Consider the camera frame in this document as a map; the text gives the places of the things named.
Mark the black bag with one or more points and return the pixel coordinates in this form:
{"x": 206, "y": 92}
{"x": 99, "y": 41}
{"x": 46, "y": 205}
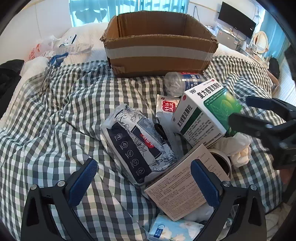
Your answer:
{"x": 274, "y": 68}

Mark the floral wet wipes pack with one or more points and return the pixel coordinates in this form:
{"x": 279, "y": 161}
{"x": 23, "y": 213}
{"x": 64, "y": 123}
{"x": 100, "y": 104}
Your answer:
{"x": 131, "y": 143}

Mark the checked blanket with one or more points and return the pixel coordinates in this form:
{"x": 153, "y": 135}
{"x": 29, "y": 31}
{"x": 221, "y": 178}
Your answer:
{"x": 69, "y": 115}

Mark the black flat screen television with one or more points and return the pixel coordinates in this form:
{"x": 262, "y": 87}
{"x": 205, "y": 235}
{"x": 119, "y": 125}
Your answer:
{"x": 235, "y": 19}

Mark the blue floral tissue pack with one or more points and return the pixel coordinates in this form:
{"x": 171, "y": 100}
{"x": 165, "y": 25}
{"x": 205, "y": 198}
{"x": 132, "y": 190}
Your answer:
{"x": 173, "y": 228}

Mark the blue window curtain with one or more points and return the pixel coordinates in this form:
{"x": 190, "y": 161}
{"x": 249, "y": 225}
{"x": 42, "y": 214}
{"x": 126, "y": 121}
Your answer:
{"x": 92, "y": 10}

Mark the white and blue package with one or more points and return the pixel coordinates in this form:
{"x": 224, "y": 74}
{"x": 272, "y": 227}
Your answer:
{"x": 69, "y": 40}

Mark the white dressing desk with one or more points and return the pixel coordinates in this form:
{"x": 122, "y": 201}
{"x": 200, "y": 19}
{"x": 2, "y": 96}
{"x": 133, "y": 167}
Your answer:
{"x": 252, "y": 52}

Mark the blue side curtain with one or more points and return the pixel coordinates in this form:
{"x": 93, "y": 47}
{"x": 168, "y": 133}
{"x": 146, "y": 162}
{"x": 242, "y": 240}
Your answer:
{"x": 275, "y": 34}

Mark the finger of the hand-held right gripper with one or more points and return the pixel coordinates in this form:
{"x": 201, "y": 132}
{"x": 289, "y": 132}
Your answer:
{"x": 266, "y": 103}
{"x": 249, "y": 125}

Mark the red and white sachet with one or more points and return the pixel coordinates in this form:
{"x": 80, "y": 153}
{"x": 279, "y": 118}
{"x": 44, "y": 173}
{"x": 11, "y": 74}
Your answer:
{"x": 167, "y": 104}

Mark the black comb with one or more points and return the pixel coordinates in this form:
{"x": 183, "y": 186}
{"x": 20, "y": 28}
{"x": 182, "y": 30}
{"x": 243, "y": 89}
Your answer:
{"x": 160, "y": 133}

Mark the green and white medicine box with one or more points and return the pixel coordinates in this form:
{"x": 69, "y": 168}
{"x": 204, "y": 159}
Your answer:
{"x": 198, "y": 115}

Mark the brown cardboard box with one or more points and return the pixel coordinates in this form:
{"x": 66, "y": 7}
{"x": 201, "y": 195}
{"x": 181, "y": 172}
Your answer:
{"x": 159, "y": 53}

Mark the clear plastic wrapper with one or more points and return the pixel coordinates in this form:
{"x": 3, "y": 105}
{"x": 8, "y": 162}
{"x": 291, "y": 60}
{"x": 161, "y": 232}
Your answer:
{"x": 79, "y": 48}

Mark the round table mirror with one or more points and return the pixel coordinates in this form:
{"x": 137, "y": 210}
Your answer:
{"x": 260, "y": 41}

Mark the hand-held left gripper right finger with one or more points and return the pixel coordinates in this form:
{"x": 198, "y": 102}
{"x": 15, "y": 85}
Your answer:
{"x": 204, "y": 184}

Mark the black cloth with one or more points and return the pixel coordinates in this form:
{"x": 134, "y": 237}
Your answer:
{"x": 9, "y": 76}

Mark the white plastic bag red print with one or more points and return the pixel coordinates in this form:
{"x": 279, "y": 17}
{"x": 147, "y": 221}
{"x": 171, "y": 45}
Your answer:
{"x": 40, "y": 49}

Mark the clear plastic bottle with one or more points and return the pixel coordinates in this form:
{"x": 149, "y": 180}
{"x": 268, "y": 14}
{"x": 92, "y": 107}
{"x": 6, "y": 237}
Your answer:
{"x": 178, "y": 82}

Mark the white tape roll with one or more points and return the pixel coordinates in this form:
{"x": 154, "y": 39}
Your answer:
{"x": 222, "y": 162}

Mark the grey cabinet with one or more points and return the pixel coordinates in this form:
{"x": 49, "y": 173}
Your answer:
{"x": 227, "y": 37}

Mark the white duvet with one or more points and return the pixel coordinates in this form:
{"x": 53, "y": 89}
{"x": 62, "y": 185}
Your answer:
{"x": 90, "y": 32}

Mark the beige printed paper box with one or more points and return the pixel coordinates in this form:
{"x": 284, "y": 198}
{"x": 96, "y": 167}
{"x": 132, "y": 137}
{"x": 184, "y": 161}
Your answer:
{"x": 178, "y": 185}

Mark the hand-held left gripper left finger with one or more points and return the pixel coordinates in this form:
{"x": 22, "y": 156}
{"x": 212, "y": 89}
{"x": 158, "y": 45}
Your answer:
{"x": 83, "y": 182}

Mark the blue plastic item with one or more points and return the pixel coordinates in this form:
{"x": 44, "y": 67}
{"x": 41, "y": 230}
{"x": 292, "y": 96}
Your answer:
{"x": 59, "y": 58}

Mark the crumpled white tissue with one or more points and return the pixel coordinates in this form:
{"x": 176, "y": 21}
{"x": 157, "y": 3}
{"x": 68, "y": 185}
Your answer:
{"x": 240, "y": 150}

